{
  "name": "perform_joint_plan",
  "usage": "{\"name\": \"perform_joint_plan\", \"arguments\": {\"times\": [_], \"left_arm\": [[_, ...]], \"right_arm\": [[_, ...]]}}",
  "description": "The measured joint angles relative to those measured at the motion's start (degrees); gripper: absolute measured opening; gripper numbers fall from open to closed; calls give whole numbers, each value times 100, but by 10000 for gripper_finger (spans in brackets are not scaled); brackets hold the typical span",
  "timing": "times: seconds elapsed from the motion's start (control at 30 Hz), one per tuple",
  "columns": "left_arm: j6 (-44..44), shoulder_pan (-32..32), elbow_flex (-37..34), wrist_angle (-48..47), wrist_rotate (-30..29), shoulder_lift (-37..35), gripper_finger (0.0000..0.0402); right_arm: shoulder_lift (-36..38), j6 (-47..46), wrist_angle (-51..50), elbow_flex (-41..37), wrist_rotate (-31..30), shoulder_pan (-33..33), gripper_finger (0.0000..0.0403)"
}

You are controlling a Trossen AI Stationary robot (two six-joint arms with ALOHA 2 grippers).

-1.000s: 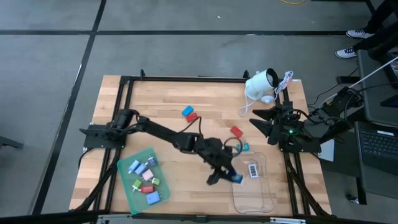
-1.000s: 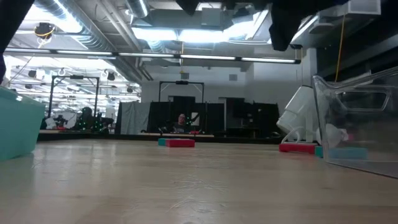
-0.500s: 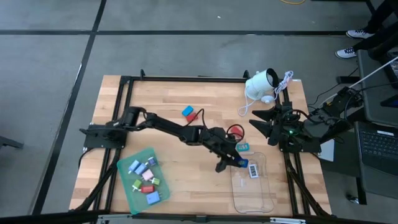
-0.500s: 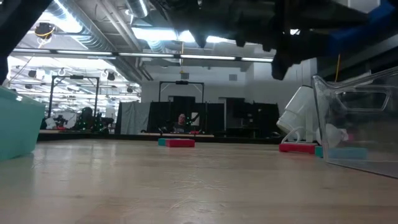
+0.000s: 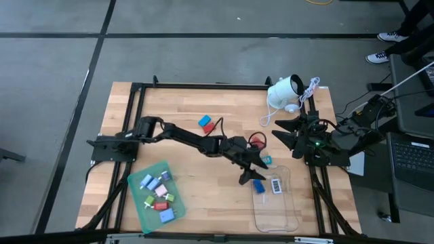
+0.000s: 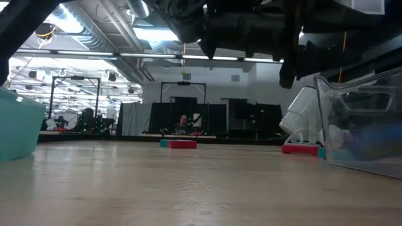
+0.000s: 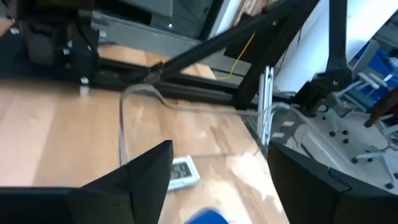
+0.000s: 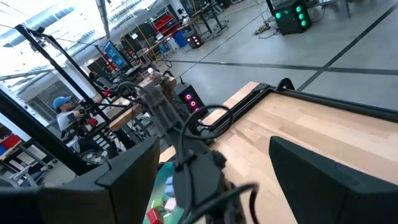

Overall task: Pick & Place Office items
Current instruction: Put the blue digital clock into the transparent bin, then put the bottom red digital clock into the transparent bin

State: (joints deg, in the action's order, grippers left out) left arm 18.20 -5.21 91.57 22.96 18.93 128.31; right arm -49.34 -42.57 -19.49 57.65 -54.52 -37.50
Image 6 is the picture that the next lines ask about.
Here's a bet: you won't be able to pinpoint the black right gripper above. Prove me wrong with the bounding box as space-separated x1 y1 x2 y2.
200 12 305 90

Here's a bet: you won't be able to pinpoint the red digital clock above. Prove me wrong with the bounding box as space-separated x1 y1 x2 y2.
281 143 320 157
166 139 198 149

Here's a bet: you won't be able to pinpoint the black curtain panels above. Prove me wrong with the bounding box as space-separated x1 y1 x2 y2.
149 96 283 139

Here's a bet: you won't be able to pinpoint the white cylindrical device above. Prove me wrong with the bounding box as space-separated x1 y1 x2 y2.
278 86 324 146

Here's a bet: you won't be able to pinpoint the clear plastic bin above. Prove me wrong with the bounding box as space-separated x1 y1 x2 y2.
313 66 402 180

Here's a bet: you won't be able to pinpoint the person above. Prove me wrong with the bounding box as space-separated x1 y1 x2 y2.
174 114 193 135

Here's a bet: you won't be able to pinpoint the long linear light bar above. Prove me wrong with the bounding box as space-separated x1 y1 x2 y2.
12 46 285 65

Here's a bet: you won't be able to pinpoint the white round puck device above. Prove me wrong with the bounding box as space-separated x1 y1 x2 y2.
326 124 352 150

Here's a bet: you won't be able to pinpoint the grey curtain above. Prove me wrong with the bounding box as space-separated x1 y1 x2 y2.
116 102 153 136

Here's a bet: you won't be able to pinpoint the background robot workstation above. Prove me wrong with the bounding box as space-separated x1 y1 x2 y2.
40 107 116 132

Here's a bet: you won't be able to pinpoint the background long table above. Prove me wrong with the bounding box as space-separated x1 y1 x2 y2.
36 130 217 143

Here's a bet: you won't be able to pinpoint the black round hanging fixture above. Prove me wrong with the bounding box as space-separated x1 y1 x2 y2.
35 22 57 41

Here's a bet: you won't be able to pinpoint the teal plastic bin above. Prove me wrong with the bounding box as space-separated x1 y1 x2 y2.
0 86 46 163

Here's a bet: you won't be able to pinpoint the black metal frame rig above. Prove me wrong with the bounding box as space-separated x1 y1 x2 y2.
160 81 207 104
48 75 101 120

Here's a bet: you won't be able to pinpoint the white device cable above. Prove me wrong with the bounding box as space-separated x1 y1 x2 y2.
282 127 310 147

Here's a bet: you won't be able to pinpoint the yellow hanging cable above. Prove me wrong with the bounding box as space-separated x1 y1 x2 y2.
337 30 348 84

